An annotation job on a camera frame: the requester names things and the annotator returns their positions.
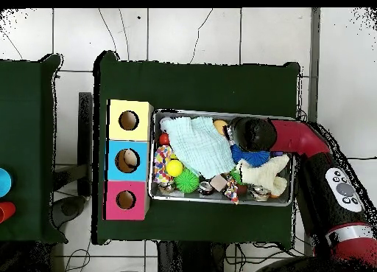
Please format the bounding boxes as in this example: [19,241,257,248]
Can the blue cup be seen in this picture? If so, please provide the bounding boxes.
[0,167,13,198]

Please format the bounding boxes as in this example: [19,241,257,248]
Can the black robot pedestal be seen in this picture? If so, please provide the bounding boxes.
[157,240,228,272]

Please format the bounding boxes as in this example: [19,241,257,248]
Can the blue spiky toy with eyes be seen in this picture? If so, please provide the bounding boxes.
[230,143,271,168]

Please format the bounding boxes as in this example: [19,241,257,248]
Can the shallow wire mesh bin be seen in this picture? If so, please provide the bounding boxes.
[148,108,296,207]

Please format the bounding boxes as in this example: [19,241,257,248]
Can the wooden box with three holes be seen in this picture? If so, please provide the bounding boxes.
[102,99,154,221]

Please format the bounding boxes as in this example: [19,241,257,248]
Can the green spiky ball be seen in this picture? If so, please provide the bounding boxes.
[174,167,200,194]

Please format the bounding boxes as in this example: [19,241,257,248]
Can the small knotted multicoloured cloth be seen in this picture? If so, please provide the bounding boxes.
[222,177,240,205]

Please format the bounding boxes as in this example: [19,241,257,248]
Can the dark green table cloth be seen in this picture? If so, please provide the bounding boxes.
[91,50,301,249]

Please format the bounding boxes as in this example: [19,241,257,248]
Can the mint green waffle cloth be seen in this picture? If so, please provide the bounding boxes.
[161,116,236,180]

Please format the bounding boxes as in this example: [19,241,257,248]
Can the cream waffle cloth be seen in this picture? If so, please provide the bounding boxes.
[236,153,291,196]

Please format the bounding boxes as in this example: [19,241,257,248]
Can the smooth yellow ball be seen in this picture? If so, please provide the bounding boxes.
[165,158,184,178]

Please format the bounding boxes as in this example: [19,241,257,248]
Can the red cup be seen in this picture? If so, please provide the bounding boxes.
[0,201,16,224]

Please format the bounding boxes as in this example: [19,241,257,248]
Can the orange foam ball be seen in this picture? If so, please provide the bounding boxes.
[213,119,229,136]

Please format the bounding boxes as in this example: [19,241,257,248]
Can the green cloth covered side table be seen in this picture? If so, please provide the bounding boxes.
[0,54,68,245]

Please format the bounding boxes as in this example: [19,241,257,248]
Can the large multicoloured patterned cloth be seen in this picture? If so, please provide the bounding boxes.
[152,144,175,184]

